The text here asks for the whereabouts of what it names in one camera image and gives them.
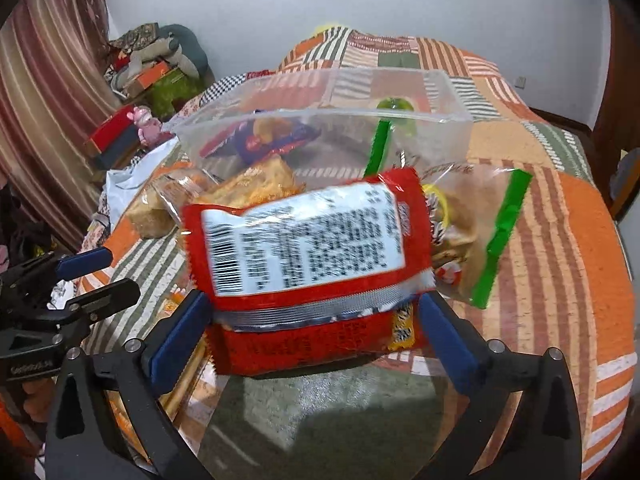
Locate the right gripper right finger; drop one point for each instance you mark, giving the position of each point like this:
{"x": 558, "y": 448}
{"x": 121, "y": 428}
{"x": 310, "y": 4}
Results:
{"x": 543, "y": 440}

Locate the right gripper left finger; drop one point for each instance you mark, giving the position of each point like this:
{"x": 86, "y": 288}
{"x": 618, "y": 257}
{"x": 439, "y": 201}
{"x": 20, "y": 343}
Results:
{"x": 83, "y": 439}

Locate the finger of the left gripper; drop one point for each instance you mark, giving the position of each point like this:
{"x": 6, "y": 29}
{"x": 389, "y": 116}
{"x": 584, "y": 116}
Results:
{"x": 106, "y": 301}
{"x": 72, "y": 267}

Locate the orange fried snack bag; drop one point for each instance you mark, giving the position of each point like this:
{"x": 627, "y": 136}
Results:
{"x": 182, "y": 186}

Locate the blue chip snack bag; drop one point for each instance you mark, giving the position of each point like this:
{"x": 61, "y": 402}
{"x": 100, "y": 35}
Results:
{"x": 258, "y": 138}

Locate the puffed rice cake pack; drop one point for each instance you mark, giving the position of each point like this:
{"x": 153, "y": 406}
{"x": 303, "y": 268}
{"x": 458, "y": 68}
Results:
{"x": 268, "y": 180}

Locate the red snack bag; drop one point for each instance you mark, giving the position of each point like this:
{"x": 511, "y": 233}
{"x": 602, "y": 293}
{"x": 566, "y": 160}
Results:
{"x": 311, "y": 278}

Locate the zip bag green seal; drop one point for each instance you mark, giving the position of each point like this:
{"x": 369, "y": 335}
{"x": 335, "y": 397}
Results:
{"x": 473, "y": 208}

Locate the green jelly cup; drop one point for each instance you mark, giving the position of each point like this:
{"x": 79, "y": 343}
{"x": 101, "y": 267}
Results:
{"x": 401, "y": 119}

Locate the sponge cake block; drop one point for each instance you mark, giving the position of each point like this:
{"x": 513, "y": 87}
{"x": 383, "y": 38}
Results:
{"x": 148, "y": 215}

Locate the white plastic bag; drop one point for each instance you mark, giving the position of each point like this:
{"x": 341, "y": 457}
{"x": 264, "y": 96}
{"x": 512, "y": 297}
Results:
{"x": 123, "y": 185}

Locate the dark grey box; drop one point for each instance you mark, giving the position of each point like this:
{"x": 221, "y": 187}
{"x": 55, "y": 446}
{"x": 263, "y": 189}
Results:
{"x": 120, "y": 151}

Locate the red gift box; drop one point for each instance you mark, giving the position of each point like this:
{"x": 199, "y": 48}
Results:
{"x": 109, "y": 131}

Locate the striped patchwork bedspread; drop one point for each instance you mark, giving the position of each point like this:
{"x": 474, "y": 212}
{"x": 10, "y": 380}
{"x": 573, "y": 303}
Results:
{"x": 561, "y": 283}

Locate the pink plush toy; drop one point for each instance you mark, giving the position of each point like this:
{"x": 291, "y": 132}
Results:
{"x": 148, "y": 127}

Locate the striped brown curtain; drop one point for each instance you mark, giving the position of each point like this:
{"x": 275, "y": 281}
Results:
{"x": 53, "y": 97}

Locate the green gift box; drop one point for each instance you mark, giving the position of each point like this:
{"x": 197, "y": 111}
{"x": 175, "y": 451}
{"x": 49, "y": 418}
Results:
{"x": 169, "y": 94}

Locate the checkered patchwork quilt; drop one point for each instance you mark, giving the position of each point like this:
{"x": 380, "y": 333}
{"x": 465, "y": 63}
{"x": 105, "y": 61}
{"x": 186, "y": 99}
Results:
{"x": 217, "y": 89}

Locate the pile of pillows and clothes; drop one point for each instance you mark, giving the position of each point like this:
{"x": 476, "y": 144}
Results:
{"x": 145, "y": 47}

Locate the clear plastic storage bin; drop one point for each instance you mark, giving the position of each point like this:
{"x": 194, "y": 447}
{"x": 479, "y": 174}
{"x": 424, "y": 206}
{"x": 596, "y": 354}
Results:
{"x": 341, "y": 103}

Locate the wall power outlet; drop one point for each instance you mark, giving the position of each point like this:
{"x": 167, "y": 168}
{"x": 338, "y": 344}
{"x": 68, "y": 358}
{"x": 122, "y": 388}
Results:
{"x": 520, "y": 82}

